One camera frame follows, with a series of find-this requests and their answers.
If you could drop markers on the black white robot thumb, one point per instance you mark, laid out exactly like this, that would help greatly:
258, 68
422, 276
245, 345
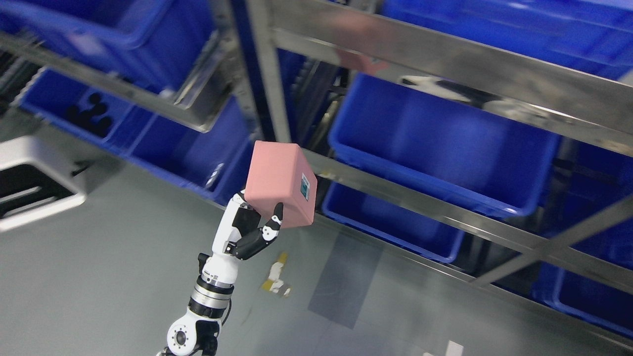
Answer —
257, 240

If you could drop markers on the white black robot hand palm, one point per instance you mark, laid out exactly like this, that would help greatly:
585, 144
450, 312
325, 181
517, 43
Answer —
239, 218

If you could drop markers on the pink plastic storage box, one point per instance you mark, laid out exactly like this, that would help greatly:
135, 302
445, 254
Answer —
280, 173

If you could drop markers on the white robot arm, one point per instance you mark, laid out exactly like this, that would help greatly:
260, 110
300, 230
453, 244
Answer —
208, 308

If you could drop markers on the lower blue shelf bin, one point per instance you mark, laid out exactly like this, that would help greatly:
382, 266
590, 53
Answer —
394, 224

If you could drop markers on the large blue shelf bin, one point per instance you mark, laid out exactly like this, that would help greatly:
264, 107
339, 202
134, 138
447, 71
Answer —
450, 151

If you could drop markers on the yellow floor debris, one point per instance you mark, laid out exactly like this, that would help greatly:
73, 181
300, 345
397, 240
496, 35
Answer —
274, 283

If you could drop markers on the blue bin left lower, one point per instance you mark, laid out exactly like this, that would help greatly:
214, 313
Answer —
213, 165

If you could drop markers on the blue bin top left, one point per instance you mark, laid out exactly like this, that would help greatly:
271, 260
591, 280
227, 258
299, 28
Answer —
152, 42

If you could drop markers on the white step stool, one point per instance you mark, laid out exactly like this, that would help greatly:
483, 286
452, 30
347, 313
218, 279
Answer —
36, 181

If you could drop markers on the blue bin bottom right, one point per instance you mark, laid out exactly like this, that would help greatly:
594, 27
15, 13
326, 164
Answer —
593, 178

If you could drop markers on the blue bin top right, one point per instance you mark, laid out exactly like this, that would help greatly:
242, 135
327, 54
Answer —
592, 36

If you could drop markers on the steel shelf rack frame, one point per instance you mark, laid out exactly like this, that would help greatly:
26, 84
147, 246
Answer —
109, 277

